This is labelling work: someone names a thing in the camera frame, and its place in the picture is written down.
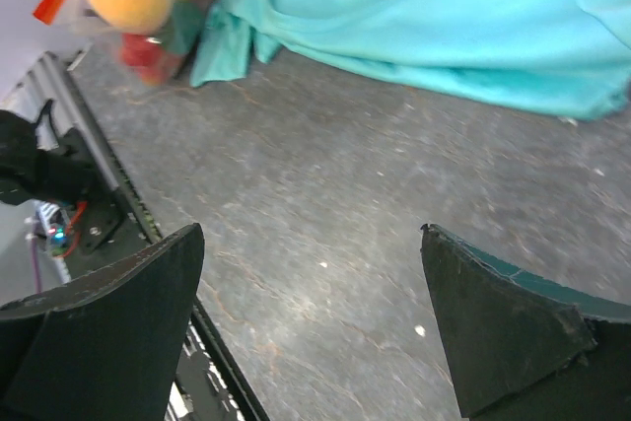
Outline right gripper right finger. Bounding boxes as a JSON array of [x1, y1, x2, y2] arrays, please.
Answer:
[[421, 224, 630, 420]]

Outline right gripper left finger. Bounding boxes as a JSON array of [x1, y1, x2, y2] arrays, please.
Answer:
[[1, 224, 204, 420]]

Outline clear zip top bag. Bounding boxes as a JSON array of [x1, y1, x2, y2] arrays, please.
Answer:
[[33, 0, 216, 89]]

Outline fake strawberries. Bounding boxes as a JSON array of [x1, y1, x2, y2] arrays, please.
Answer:
[[119, 34, 184, 86]]

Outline teal t-shirt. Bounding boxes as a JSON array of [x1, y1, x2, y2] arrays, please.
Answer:
[[190, 0, 630, 120]]

